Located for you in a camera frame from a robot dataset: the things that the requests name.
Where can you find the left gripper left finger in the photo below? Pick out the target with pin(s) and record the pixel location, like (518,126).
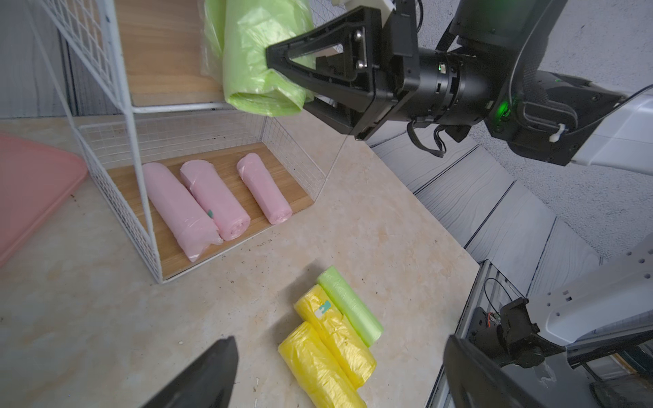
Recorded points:
(207,382)

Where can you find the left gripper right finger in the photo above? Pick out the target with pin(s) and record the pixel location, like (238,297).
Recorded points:
(475,381)

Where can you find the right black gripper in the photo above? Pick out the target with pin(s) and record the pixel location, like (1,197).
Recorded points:
(450,88)

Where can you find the light green bag roll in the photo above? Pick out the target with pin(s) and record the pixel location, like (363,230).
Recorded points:
(235,36)

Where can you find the yellow bag roll labelled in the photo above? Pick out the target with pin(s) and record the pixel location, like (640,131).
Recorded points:
(339,336)

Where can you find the pink bag roll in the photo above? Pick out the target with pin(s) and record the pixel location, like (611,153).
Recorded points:
(192,228)
(216,199)
(265,191)

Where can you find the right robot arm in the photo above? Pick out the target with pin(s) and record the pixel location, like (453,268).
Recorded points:
(543,116)

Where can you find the yellow bag roll middle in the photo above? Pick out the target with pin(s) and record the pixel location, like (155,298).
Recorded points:
(316,370)

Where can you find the pink cutting board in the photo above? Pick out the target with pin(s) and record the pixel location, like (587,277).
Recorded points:
(35,181)

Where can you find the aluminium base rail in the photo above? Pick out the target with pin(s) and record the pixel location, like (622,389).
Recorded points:
(531,329)

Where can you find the white wire wooden shelf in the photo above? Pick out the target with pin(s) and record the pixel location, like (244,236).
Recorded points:
(145,56)

